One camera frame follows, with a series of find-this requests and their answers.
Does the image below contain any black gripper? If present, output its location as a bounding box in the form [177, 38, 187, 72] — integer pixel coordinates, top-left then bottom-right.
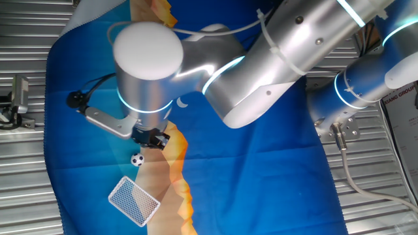
[131, 125, 172, 151]

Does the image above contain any small black white soccer ball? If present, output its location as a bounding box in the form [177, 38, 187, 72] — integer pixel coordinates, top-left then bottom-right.
[130, 152, 146, 168]

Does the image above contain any white mesh toy goal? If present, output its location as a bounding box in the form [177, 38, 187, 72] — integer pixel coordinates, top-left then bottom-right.
[107, 175, 161, 228]

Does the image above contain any blue orange printed cloth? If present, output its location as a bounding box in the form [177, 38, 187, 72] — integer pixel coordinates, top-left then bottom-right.
[43, 0, 349, 235]

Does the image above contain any white zip tie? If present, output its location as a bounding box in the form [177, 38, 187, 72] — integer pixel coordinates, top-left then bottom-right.
[255, 8, 308, 77]
[342, 69, 380, 106]

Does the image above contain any white printed poster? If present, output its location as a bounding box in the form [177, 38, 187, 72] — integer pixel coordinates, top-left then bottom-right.
[379, 80, 418, 198]

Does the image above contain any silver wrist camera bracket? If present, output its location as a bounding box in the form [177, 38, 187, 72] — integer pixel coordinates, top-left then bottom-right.
[84, 106, 140, 141]

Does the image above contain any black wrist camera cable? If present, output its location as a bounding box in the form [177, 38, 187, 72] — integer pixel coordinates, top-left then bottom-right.
[80, 72, 118, 99]

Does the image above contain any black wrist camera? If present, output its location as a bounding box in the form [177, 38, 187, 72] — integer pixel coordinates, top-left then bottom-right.
[65, 90, 88, 111]

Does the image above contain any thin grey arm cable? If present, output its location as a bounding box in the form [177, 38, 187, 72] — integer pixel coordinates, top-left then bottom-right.
[106, 8, 274, 46]

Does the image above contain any silver exterior camera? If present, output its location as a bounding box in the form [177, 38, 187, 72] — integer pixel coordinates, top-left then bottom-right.
[10, 74, 30, 115]

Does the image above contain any metal camera stand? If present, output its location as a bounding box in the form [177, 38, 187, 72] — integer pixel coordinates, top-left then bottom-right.
[0, 94, 37, 131]

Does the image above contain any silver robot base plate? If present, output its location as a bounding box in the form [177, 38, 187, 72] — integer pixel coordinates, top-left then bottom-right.
[312, 113, 362, 144]

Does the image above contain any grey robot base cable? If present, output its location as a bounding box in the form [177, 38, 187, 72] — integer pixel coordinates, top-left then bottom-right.
[329, 122, 418, 215]

